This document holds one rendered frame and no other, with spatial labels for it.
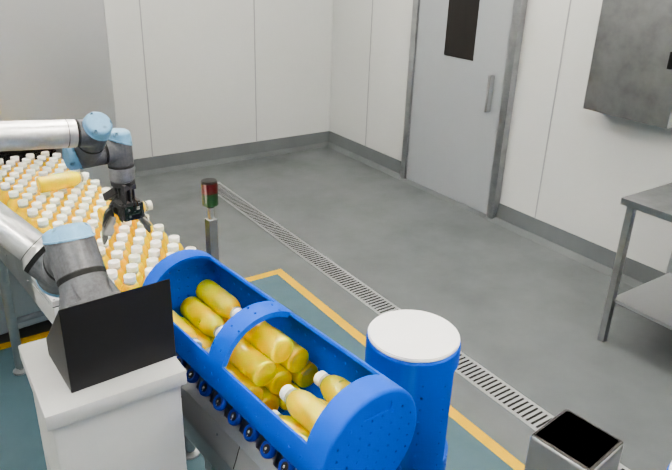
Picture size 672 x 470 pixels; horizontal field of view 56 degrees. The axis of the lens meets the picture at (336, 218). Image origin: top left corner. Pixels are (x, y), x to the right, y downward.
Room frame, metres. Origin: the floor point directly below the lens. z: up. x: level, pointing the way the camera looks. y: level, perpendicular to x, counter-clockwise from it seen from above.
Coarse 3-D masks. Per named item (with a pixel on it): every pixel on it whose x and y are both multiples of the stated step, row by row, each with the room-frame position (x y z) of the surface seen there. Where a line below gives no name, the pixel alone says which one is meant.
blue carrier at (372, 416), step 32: (192, 256) 1.71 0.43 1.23; (192, 288) 1.76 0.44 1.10; (224, 288) 1.81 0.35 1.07; (256, 288) 1.57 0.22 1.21; (256, 320) 1.38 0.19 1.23; (288, 320) 1.55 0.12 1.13; (192, 352) 1.41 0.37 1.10; (224, 352) 1.32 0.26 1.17; (320, 352) 1.44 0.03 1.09; (224, 384) 1.29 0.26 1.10; (352, 384) 1.13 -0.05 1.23; (384, 384) 1.14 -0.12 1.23; (256, 416) 1.18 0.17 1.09; (320, 416) 1.07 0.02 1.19; (352, 416) 1.05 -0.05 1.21; (384, 416) 1.11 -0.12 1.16; (288, 448) 1.09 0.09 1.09; (320, 448) 1.03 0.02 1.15; (352, 448) 1.05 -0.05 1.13; (384, 448) 1.12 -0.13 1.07
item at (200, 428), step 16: (192, 400) 1.47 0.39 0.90; (192, 416) 1.45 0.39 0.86; (208, 416) 1.40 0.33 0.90; (192, 432) 1.49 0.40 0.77; (208, 432) 1.38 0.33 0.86; (224, 432) 1.34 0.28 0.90; (208, 448) 1.40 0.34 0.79; (224, 448) 1.32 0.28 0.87; (240, 448) 1.28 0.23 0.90; (224, 464) 1.32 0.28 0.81; (240, 464) 1.26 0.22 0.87; (256, 464) 1.23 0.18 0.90
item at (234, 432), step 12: (192, 384) 1.49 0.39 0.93; (192, 396) 1.47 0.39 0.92; (204, 396) 1.44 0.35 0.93; (204, 408) 1.42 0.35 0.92; (216, 420) 1.37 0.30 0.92; (228, 432) 1.32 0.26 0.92; (240, 432) 1.31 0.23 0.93; (240, 444) 1.28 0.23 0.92; (252, 444) 1.26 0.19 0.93; (252, 456) 1.24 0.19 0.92; (264, 468) 1.20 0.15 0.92; (276, 468) 1.18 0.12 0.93
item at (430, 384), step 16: (368, 352) 1.60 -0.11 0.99; (384, 368) 1.53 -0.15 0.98; (400, 368) 1.51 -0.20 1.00; (416, 368) 1.50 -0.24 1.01; (432, 368) 1.51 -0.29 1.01; (448, 368) 1.53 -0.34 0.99; (400, 384) 1.51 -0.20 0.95; (416, 384) 1.50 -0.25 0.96; (432, 384) 1.51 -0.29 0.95; (448, 384) 1.54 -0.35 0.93; (416, 400) 1.50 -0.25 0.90; (432, 400) 1.51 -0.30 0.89; (448, 400) 1.55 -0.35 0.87; (416, 416) 1.50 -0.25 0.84; (432, 416) 1.51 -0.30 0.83; (448, 416) 1.56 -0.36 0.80; (416, 432) 1.50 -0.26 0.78; (432, 432) 1.51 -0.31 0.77; (416, 448) 1.50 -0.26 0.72; (432, 448) 1.52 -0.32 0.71; (400, 464) 1.50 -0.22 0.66; (416, 464) 1.50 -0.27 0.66; (432, 464) 1.52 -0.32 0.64
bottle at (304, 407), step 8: (288, 392) 1.23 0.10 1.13; (296, 392) 1.21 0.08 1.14; (304, 392) 1.20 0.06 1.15; (288, 400) 1.20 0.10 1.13; (296, 400) 1.18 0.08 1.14; (304, 400) 1.18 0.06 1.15; (312, 400) 1.18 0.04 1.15; (288, 408) 1.19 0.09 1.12; (296, 408) 1.17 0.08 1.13; (304, 408) 1.16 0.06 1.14; (312, 408) 1.15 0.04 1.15; (320, 408) 1.15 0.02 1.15; (296, 416) 1.16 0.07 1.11; (304, 416) 1.14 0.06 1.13; (312, 416) 1.13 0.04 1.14; (304, 424) 1.14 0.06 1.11; (312, 424) 1.12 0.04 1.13
